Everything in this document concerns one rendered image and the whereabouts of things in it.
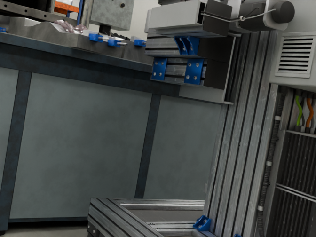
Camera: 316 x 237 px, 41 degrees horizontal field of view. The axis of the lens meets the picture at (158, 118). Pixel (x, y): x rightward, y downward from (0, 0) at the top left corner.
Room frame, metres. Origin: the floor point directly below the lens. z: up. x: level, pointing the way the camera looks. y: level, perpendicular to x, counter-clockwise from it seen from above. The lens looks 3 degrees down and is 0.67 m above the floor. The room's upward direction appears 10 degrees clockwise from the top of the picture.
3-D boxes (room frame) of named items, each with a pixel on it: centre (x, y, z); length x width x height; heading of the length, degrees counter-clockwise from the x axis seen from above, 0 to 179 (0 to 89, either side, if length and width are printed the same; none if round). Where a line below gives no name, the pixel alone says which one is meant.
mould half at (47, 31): (1.95, 0.48, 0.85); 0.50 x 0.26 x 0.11; 52
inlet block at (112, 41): (1.83, 0.23, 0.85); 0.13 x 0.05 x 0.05; 52
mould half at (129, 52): (2.23, 0.24, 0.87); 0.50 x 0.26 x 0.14; 35
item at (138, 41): (1.97, 0.13, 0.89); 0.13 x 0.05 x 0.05; 35
